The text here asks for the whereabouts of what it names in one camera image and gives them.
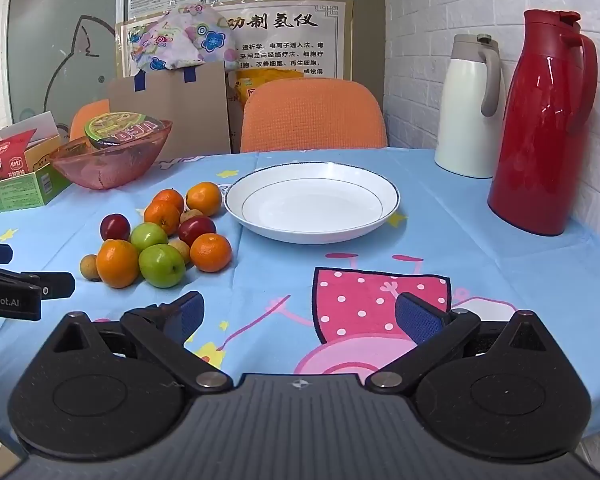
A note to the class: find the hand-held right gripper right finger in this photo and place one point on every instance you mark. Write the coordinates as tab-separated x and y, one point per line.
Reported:
417	317

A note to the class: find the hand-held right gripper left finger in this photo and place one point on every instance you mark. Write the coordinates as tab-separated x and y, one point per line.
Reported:
190	311

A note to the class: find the brown longan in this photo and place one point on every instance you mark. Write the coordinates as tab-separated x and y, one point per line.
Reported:
90	267
190	216
180	251

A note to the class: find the green jujube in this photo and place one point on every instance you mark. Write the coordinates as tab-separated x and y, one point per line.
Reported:
162	265

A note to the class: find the orange tangerine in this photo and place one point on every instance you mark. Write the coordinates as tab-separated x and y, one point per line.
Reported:
211	252
170	198
162	217

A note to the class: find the large smooth orange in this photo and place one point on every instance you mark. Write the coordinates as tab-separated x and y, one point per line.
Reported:
117	263

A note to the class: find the red plum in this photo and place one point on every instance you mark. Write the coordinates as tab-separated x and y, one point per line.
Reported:
197	230
115	227

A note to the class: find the green mango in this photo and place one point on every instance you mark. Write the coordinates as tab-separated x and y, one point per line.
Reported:
149	236

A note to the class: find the white plate with blue rim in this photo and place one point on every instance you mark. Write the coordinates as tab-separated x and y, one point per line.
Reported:
310	205

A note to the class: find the green cardboard box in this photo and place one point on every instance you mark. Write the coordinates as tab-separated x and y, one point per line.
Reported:
15	192

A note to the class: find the blue cartoon tablecloth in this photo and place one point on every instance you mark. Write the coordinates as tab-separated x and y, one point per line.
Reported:
455	240

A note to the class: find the red snack packet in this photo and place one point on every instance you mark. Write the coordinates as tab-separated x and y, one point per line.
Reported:
0	160

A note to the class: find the smooth round orange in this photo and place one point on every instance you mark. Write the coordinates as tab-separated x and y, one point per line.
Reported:
204	198

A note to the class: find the pink glass bowl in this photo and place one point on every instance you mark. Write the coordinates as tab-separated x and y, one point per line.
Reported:
110	170

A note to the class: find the white paper envelope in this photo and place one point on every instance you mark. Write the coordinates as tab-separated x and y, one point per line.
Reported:
35	127

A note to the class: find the orange chair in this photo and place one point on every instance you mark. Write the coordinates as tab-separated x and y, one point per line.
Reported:
87	117
310	115

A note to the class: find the instant noodle cup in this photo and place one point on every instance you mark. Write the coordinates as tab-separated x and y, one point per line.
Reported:
122	127

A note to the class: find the brown cardboard box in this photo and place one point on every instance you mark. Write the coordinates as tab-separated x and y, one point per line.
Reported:
200	110

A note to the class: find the white thermos jug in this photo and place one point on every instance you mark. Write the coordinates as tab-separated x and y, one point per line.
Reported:
460	120

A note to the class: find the red thermos jug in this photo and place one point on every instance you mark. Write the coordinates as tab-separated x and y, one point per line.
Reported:
535	150

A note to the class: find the yellow plastic bag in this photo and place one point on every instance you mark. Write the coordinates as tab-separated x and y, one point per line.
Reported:
260	80

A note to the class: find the floral cloth bag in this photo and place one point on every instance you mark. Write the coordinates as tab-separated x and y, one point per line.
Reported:
180	45

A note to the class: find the framed text poster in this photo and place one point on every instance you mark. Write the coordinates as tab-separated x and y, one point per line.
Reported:
290	40

